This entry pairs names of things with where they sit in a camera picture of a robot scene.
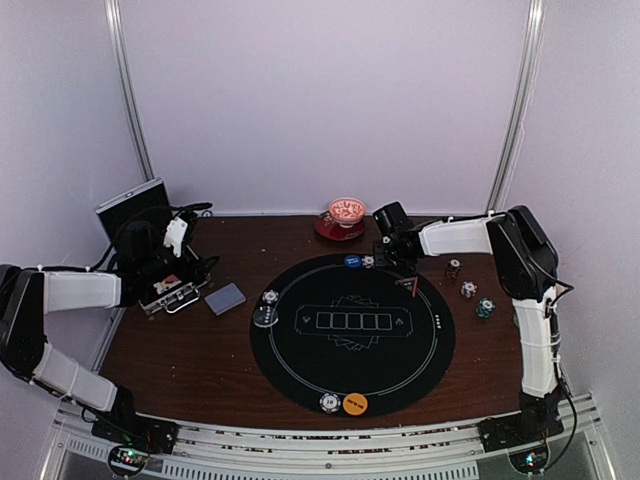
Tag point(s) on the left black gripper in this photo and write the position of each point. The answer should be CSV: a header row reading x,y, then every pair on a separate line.
x,y
201,262

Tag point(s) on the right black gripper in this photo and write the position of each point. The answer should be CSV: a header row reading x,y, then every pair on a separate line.
x,y
381,261

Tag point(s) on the blue cream chips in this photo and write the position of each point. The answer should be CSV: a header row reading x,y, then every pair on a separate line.
x,y
368,261
270,297
330,403

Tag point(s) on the red black triangle marker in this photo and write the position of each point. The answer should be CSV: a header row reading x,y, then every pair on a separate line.
x,y
410,284

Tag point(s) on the blue small blind button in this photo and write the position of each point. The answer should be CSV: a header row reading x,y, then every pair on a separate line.
x,y
353,261

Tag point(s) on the blue cream poker chip stack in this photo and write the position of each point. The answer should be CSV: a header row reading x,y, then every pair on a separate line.
x,y
468,289

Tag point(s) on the grey dealer button disc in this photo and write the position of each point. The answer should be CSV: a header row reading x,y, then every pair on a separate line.
x,y
265,317

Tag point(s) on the orange big blind button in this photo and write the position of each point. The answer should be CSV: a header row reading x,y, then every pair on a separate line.
x,y
355,404

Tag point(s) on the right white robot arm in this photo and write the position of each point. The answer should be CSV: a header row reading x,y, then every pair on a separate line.
x,y
526,264

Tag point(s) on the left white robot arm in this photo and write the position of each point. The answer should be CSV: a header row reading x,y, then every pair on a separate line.
x,y
27,296

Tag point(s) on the aluminium poker case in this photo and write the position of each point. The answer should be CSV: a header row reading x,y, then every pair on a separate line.
x,y
173,295

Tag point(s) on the grey playing card deck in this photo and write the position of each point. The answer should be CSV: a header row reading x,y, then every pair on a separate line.
x,y
225,299

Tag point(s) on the orange black poker chip stack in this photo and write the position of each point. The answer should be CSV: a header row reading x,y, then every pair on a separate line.
x,y
453,268

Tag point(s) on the red white patterned bowl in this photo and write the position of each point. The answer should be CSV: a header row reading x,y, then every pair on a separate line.
x,y
346,211

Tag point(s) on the dark red saucer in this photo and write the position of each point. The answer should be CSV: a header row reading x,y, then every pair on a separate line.
x,y
327,227

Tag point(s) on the black round poker mat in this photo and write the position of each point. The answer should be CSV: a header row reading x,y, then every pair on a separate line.
x,y
344,330

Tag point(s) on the green poker chip stack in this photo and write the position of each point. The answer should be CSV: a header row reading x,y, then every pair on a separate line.
x,y
485,308

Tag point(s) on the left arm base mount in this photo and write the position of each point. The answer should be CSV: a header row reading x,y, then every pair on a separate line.
x,y
132,451

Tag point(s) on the front aluminium rail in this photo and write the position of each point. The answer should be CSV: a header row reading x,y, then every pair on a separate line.
x,y
441,451

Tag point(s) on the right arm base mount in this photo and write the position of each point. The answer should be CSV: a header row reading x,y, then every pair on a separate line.
x,y
528,453

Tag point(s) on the right aluminium frame post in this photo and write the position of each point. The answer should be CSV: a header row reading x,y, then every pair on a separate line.
x,y
523,94

